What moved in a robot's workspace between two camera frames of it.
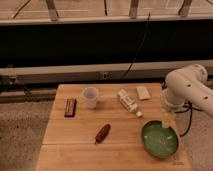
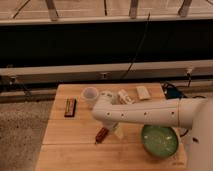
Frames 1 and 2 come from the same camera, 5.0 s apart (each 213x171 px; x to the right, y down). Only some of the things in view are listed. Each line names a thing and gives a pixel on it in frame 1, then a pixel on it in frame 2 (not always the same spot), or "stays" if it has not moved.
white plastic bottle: (128, 102) stays
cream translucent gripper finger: (168, 118) -> (111, 125)
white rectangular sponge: (142, 92) stays
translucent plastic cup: (90, 95) stays
